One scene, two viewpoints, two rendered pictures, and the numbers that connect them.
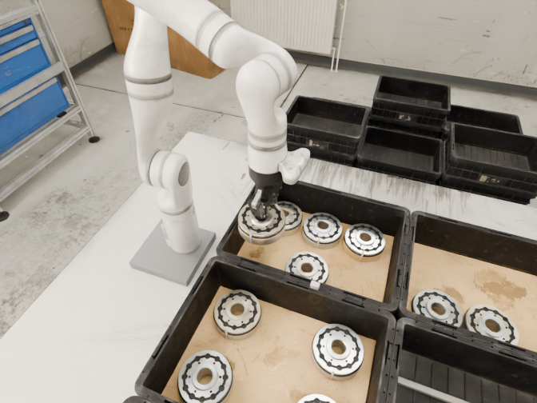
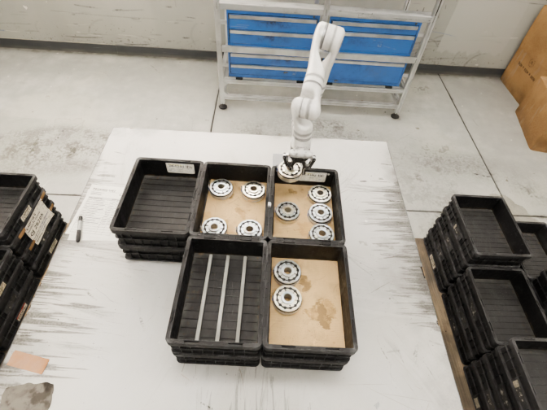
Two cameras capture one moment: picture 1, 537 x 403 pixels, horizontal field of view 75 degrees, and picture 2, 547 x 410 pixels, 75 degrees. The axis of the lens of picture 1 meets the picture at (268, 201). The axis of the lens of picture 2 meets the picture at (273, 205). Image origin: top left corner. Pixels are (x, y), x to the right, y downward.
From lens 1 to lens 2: 1.06 m
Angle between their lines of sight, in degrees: 43
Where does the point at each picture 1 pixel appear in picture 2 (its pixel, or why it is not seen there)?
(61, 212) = (328, 133)
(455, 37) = not seen: outside the picture
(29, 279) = not seen: hidden behind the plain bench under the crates
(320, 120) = (496, 228)
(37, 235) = not seen: hidden behind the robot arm
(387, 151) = (512, 302)
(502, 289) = (322, 314)
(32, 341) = (225, 142)
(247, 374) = (229, 203)
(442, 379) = (252, 279)
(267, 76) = (295, 104)
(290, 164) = (297, 150)
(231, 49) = (304, 89)
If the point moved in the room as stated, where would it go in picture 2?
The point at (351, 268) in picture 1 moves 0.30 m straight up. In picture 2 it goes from (301, 233) to (312, 185)
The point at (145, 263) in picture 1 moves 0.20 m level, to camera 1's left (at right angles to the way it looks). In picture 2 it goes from (275, 159) to (264, 136)
